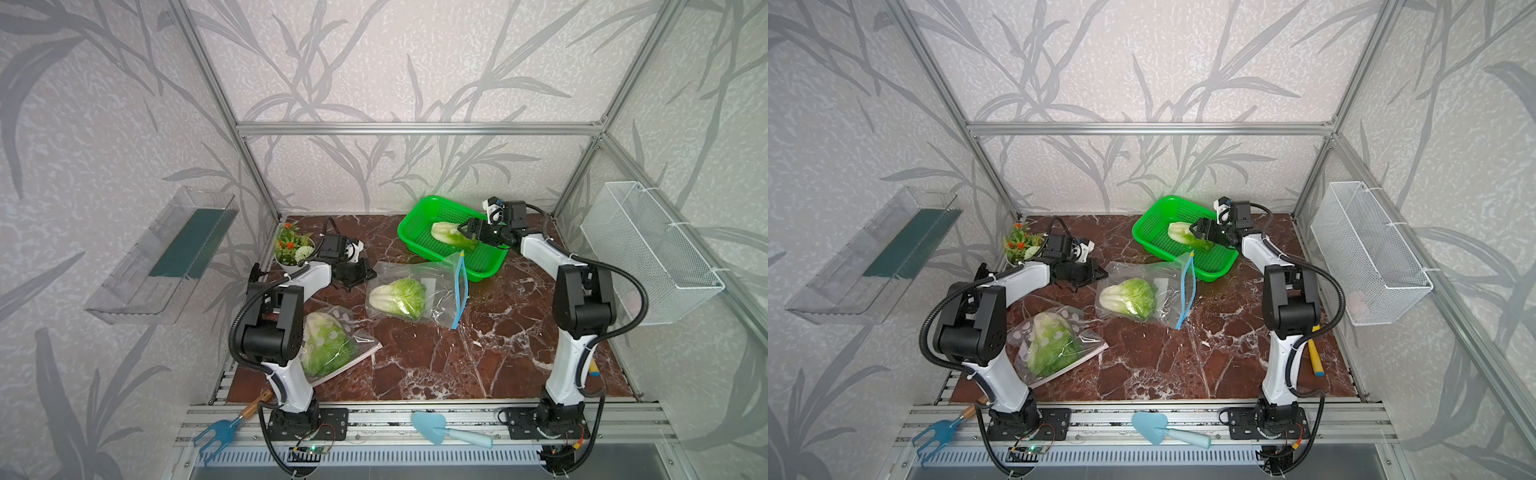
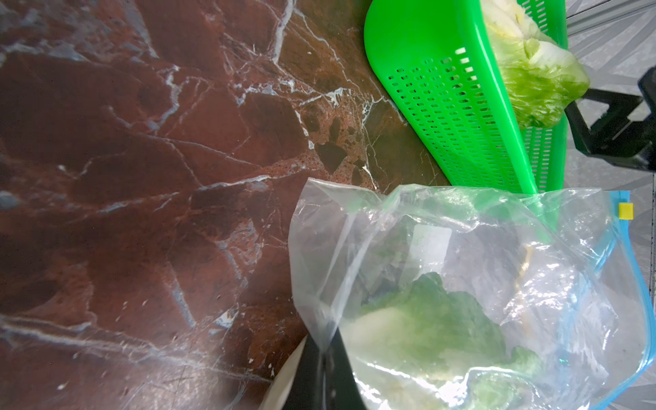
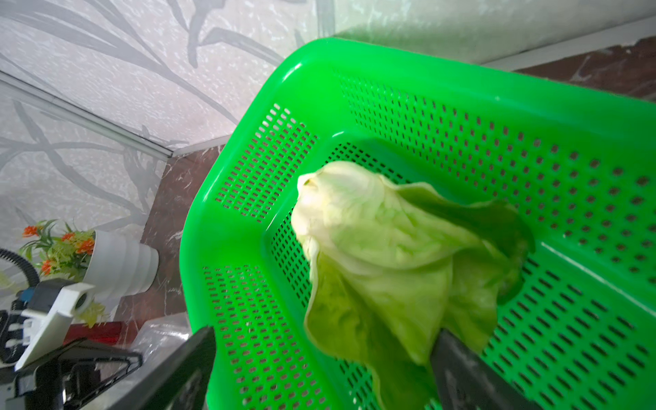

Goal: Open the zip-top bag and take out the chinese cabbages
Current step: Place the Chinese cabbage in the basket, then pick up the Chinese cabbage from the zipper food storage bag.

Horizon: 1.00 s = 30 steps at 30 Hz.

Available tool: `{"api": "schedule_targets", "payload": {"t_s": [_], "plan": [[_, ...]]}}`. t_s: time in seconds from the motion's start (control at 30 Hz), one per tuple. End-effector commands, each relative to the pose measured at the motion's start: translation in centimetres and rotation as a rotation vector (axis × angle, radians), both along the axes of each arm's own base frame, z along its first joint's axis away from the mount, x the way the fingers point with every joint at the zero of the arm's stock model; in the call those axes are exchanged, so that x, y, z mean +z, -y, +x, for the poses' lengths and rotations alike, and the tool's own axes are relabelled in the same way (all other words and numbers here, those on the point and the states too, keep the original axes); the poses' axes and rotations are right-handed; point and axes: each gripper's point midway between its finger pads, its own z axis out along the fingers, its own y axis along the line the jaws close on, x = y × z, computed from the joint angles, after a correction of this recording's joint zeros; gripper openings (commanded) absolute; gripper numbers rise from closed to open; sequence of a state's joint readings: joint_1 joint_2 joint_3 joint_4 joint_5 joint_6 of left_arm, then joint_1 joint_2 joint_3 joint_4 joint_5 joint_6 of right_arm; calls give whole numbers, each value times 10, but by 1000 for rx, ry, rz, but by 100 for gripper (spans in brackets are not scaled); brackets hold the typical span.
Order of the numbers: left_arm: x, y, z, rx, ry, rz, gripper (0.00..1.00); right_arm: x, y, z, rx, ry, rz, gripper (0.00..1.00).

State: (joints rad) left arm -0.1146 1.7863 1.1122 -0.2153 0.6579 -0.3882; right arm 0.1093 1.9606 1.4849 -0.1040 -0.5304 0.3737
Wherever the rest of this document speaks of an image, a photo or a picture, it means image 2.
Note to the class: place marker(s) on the blue-zip clear bag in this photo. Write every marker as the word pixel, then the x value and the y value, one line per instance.
pixel 555 270

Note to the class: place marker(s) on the chinese cabbage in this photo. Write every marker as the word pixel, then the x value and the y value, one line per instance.
pixel 541 77

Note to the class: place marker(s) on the green plastic basket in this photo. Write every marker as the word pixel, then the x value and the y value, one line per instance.
pixel 435 60

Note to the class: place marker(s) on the chinese cabbage front one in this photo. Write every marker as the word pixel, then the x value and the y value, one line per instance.
pixel 426 348

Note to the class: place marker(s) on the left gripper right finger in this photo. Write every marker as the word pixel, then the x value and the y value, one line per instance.
pixel 341 390

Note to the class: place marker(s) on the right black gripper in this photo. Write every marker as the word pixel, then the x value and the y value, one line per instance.
pixel 624 136

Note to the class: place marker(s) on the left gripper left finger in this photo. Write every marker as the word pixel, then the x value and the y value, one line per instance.
pixel 307 391

